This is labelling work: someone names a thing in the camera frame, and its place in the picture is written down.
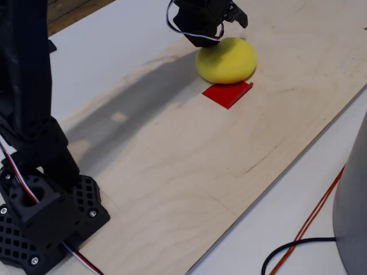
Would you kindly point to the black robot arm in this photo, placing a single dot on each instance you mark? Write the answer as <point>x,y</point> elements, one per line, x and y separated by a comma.
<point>28,86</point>

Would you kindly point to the light plywood board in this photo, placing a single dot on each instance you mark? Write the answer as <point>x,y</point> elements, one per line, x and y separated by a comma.
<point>200,172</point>

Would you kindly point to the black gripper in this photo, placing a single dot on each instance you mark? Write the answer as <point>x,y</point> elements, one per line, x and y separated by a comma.
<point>207,20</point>

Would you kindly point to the yellow foam ball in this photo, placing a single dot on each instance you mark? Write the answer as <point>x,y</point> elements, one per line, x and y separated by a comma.
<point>229,63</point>

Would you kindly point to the red square plate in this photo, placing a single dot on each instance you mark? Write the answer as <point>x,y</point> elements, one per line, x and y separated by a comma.
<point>223,96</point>

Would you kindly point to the grey round lamp shade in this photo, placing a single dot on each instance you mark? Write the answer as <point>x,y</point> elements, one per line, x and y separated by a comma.
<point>355,200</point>

